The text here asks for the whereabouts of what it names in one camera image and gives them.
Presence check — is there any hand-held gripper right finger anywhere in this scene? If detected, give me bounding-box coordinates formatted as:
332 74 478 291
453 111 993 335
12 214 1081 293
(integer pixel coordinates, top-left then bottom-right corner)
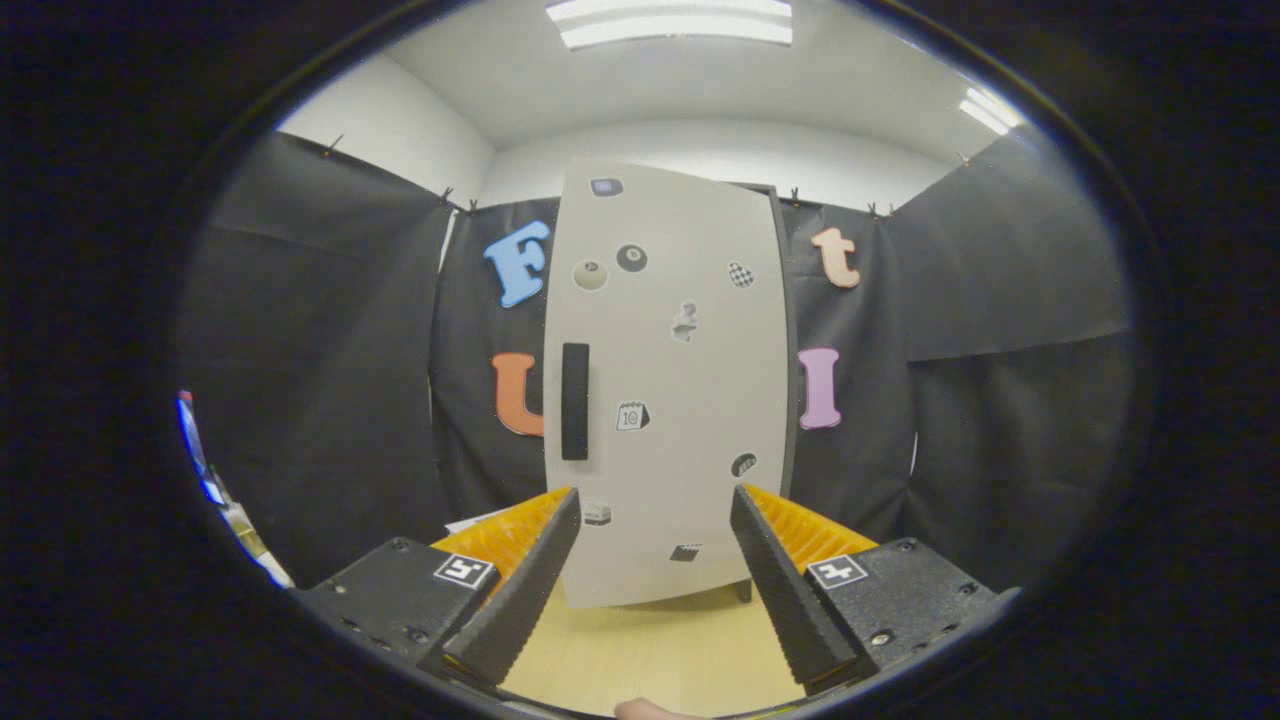
730 483 1023 696

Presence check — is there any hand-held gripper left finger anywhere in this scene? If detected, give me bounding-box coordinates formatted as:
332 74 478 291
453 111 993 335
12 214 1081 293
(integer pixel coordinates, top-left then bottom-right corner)
297 487 583 689

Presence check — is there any grey shoe cabinet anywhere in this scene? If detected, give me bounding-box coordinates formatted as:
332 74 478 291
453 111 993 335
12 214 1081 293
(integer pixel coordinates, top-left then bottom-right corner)
738 182 801 605

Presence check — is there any black door handle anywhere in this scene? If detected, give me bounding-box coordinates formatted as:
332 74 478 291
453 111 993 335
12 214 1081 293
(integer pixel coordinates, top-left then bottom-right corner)
561 343 591 461

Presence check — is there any light grey shoe cabinet door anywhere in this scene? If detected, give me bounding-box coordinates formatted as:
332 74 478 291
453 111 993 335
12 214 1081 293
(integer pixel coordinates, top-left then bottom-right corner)
543 158 791 609

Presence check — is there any white book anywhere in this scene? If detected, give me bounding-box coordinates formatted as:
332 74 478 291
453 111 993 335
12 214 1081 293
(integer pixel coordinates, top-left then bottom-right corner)
445 507 521 534

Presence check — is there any white yellowish object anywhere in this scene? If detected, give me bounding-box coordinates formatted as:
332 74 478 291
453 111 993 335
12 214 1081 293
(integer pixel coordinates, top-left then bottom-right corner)
222 500 296 589

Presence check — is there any black backdrop cloth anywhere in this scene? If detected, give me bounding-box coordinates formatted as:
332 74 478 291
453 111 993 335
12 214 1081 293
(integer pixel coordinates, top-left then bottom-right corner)
175 125 1136 591

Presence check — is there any blue white printed sheet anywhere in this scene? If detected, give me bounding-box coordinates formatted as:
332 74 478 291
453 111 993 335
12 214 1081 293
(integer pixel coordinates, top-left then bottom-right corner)
178 390 226 506

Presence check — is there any small ceiling light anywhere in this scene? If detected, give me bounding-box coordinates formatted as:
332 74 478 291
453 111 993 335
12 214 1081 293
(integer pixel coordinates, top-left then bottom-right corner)
958 87 1023 136

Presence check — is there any long ceiling light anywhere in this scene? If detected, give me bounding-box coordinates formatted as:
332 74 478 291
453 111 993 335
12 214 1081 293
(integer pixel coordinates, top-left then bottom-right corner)
545 0 794 49

